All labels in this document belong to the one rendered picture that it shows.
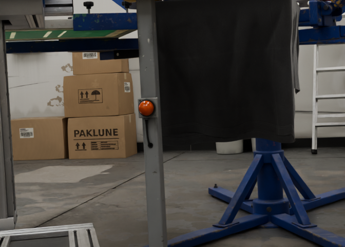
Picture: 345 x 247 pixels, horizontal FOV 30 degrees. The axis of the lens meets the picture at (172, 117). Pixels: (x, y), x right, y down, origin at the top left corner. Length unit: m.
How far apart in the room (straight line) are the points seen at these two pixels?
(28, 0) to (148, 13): 0.31
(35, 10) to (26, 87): 5.58
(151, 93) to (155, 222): 0.33
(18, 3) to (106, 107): 4.73
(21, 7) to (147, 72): 0.36
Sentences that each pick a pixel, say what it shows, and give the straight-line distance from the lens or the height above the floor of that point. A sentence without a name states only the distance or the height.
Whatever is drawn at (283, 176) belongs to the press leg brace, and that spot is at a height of 0.25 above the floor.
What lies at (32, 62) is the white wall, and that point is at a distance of 7.23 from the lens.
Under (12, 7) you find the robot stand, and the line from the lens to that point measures 1.70.
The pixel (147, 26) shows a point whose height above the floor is 0.85.
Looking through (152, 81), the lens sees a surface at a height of 0.71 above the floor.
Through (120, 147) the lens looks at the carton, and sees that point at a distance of 6.37.
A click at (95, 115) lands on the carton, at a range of 6.44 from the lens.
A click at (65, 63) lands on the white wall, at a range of 7.06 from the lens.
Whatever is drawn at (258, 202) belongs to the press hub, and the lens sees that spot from 3.20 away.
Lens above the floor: 0.71
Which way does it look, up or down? 3 degrees down
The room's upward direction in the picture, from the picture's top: 3 degrees counter-clockwise
